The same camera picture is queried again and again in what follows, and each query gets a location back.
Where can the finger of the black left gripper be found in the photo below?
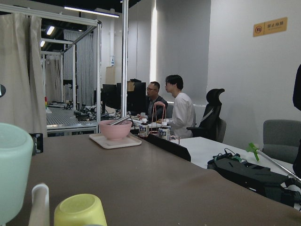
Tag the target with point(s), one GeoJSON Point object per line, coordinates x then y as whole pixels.
{"type": "Point", "coordinates": [37, 143]}

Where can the mint green cup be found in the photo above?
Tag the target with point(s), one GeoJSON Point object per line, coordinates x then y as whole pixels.
{"type": "Point", "coordinates": [15, 158]}

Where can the yellow cup on rack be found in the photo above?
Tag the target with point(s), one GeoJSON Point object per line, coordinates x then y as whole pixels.
{"type": "Point", "coordinates": [80, 210]}

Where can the cream plastic tray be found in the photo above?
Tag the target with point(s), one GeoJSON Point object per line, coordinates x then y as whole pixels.
{"type": "Point", "coordinates": [112, 144]}

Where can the beige curtain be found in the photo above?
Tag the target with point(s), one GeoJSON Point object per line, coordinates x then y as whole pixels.
{"type": "Point", "coordinates": [23, 104]}

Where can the pink bowl of ice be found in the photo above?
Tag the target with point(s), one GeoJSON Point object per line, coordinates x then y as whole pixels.
{"type": "Point", "coordinates": [114, 132]}

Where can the metal muddler with black tip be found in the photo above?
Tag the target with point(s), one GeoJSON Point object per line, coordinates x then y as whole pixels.
{"type": "Point", "coordinates": [120, 120]}

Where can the black computer monitor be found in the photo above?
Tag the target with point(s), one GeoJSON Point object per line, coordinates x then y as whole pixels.
{"type": "Point", "coordinates": [136, 98]}

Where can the small bottle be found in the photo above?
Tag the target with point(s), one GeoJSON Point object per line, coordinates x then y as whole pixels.
{"type": "Point", "coordinates": [144, 128]}
{"type": "Point", "coordinates": [165, 130]}

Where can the seated person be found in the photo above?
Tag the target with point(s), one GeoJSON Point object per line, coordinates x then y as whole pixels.
{"type": "Point", "coordinates": [153, 112]}

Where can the man in white shirt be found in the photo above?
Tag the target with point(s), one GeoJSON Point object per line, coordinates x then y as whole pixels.
{"type": "Point", "coordinates": [183, 115]}

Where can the black office chair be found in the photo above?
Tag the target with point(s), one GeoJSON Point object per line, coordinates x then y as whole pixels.
{"type": "Point", "coordinates": [211, 126]}

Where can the metal reacher stick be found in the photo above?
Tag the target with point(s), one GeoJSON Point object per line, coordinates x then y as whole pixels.
{"type": "Point", "coordinates": [256, 151]}

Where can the grey office chair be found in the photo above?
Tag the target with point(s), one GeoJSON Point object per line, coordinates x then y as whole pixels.
{"type": "Point", "coordinates": [281, 139]}

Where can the black plastic housing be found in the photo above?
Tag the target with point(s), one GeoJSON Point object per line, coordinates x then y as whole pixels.
{"type": "Point", "coordinates": [258, 179]}

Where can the aluminium frame post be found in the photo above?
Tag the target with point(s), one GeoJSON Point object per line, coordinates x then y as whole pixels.
{"type": "Point", "coordinates": [123, 110]}

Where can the yellow wall sign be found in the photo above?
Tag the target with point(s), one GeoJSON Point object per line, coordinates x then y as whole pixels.
{"type": "Point", "coordinates": [269, 27]}

